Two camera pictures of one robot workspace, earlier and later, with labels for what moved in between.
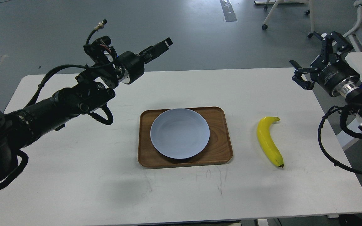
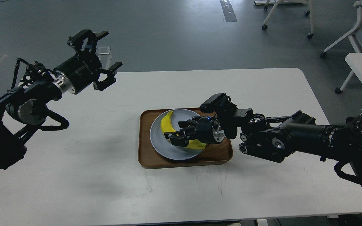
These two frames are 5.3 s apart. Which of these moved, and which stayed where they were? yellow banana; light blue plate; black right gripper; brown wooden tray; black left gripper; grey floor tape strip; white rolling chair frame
Moved: black right gripper; black left gripper; yellow banana
Stayed: grey floor tape strip; brown wooden tray; light blue plate; white rolling chair frame
